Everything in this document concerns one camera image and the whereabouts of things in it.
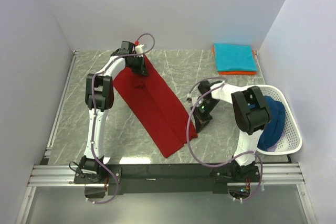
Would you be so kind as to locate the lavender t shirt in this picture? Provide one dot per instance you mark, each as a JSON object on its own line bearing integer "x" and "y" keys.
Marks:
{"x": 272, "y": 148}

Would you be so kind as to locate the navy blue t shirt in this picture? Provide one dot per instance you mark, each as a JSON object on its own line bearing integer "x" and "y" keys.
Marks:
{"x": 273, "y": 131}

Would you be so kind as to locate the black base crossbar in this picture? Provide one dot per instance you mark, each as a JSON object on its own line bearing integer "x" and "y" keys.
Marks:
{"x": 168, "y": 178}

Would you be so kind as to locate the folded turquoise t shirt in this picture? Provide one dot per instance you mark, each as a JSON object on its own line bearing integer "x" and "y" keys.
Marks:
{"x": 235, "y": 56}

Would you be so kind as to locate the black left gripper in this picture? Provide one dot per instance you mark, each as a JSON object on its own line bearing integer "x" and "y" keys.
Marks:
{"x": 143, "y": 69}

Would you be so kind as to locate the red t shirt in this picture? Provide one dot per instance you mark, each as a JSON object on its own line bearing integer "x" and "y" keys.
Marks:
{"x": 156, "y": 106}

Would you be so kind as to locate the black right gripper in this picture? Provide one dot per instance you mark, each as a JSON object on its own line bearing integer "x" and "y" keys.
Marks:
{"x": 200, "y": 121}

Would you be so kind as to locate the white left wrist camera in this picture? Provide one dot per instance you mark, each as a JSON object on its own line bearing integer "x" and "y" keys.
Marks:
{"x": 139, "y": 48}

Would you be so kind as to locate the folded orange t shirt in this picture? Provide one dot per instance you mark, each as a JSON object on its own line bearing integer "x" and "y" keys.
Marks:
{"x": 236, "y": 73}

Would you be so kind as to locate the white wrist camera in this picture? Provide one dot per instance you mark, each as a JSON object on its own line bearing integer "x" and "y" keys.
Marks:
{"x": 191, "y": 100}
{"x": 139, "y": 48}

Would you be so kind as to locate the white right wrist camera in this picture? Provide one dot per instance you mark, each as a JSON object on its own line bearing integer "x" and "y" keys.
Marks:
{"x": 191, "y": 100}

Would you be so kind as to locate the white plastic laundry basket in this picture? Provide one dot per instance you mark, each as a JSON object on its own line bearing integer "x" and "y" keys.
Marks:
{"x": 291, "y": 140}

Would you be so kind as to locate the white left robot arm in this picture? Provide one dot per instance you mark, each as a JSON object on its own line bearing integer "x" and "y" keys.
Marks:
{"x": 99, "y": 99}

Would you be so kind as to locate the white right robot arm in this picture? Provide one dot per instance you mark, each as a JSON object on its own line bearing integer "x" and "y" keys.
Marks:
{"x": 251, "y": 112}

